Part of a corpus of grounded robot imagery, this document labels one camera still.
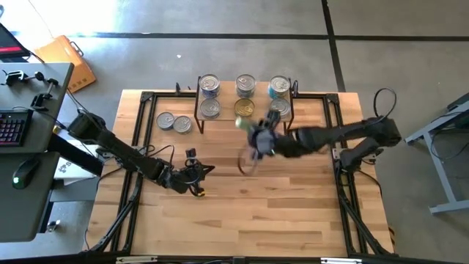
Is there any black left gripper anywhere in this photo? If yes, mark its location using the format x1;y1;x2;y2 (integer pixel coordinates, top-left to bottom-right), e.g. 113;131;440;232
166;163;215;198

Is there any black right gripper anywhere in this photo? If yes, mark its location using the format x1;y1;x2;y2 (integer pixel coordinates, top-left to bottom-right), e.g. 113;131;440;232
245;119;279;158

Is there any gold top tin can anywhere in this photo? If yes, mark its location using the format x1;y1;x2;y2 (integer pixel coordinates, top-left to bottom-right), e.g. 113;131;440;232
234;98;256;119

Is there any silver top tin can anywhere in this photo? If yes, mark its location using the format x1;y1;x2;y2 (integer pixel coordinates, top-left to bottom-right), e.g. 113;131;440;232
155;111;176;131
234;73;257;95
172;115;193;135

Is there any grey flat panel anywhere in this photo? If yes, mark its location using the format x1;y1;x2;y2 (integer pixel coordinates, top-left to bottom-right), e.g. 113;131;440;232
49;175;100;203

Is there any black support beam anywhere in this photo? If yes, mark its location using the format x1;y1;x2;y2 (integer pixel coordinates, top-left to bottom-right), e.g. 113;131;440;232
47;133;104;176

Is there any white box with logo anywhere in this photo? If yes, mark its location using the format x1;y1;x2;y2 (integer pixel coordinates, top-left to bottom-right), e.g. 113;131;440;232
53;153;97;180

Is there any orange carrying case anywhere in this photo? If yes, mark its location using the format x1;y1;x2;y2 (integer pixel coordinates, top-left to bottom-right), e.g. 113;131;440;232
34;34;97;93

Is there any black computer mouse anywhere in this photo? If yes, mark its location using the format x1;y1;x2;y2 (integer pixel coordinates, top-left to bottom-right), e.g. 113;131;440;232
10;157;40;191

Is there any black desk clamp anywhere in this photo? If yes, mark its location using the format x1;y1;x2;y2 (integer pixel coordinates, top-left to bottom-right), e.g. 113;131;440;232
30;92;51;111
1;69;59;87

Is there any dark desk top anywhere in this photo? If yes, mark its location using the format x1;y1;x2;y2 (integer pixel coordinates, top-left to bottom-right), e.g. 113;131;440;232
0;151;62;243

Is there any black backlit keyboard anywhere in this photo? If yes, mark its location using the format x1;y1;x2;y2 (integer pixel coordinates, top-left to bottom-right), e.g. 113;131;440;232
0;109;34;147

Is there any grey desk top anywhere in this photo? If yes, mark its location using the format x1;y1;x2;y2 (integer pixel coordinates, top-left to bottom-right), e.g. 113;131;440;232
0;62;75;154

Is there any black computer monitor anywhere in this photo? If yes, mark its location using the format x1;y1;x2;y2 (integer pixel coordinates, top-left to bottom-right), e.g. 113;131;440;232
0;22;31;63

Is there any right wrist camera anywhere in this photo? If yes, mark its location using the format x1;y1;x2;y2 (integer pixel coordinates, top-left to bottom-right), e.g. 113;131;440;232
265;111;284;129

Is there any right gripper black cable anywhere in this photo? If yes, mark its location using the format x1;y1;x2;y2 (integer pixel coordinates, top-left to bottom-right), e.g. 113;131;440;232
237;142;260;176

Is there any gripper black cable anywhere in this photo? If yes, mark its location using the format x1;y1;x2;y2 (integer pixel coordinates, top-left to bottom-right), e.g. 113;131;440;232
237;142;260;176
139;144;206;184

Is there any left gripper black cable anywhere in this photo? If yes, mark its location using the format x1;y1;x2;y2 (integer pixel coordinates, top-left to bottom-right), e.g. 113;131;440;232
139;144;206;184

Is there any black metal table frame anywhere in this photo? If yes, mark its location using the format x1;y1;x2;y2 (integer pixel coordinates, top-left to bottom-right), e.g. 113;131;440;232
82;79;395;257

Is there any silver metal bracket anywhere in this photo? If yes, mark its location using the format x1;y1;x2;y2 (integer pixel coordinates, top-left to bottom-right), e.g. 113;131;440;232
116;255;158;264
320;257;363;264

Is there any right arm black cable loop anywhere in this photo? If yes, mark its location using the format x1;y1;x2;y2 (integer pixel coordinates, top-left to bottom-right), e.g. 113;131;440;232
373;87;398;119

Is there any black hanging cable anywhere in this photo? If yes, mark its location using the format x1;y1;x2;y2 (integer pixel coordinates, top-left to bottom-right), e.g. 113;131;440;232
430;124;469;161

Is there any grey metal table frame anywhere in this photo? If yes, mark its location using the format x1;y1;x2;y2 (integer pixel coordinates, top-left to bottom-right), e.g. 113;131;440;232
402;91;469;216

